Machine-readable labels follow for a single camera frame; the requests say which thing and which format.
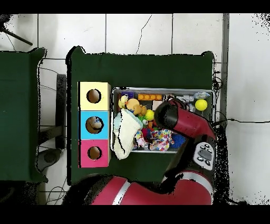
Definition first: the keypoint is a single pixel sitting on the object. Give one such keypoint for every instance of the orange foam duck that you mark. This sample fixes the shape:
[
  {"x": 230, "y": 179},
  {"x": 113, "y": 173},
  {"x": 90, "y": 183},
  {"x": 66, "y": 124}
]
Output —
[{"x": 133, "y": 105}]

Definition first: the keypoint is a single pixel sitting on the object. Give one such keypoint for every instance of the cream knit cloth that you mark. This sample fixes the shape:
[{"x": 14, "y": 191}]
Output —
[{"x": 126, "y": 133}]

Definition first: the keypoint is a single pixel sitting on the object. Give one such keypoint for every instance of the shallow clear mesh bin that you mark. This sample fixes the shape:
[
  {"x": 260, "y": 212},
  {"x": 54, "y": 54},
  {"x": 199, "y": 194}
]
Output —
[{"x": 114, "y": 95}]

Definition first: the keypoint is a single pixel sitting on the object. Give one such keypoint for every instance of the wooden box with three holes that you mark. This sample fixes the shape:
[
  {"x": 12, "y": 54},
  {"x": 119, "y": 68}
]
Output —
[{"x": 93, "y": 115}]

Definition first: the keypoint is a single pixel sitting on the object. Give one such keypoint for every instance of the orange toy brick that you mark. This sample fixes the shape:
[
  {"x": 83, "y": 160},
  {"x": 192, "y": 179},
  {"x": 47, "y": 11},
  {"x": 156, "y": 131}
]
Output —
[{"x": 149, "y": 97}]

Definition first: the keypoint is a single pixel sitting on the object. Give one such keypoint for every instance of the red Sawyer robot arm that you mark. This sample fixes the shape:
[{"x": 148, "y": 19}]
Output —
[{"x": 190, "y": 122}]

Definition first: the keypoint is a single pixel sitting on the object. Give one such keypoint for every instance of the clear plastic blue label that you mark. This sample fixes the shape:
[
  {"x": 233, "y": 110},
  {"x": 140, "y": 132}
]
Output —
[{"x": 190, "y": 107}]

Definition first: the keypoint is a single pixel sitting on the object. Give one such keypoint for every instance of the small yellow rubber duck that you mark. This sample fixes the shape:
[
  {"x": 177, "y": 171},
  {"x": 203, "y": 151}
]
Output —
[{"x": 122, "y": 102}]

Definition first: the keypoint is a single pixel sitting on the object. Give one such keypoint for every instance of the wooden cube block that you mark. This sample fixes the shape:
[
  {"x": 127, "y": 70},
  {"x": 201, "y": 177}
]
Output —
[{"x": 157, "y": 104}]

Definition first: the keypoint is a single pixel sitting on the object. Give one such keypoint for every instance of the small yellow ball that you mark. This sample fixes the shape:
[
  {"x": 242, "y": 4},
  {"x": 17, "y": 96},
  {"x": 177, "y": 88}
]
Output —
[{"x": 149, "y": 115}]

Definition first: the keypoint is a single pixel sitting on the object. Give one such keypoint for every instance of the green cloth side table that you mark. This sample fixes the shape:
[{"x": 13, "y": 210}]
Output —
[{"x": 21, "y": 122}]

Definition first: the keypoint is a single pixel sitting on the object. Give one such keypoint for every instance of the multicolour polka dot cloth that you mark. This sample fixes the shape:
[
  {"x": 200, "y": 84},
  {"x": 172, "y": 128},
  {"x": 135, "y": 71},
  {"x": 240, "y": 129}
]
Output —
[{"x": 160, "y": 139}]

